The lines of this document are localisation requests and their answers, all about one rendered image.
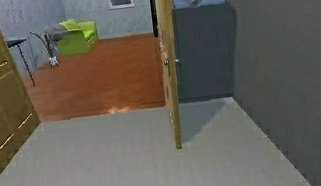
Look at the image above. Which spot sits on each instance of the black table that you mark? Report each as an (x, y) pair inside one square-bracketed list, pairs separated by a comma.
[(17, 43)]

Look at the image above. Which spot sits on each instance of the black flat wall panel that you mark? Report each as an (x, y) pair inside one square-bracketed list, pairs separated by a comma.
[(154, 14)]

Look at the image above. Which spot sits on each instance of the green sofa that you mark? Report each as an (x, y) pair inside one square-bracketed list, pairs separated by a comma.
[(78, 38)]

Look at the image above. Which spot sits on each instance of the brown wooden room door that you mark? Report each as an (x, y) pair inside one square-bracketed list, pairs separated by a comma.
[(169, 63)]

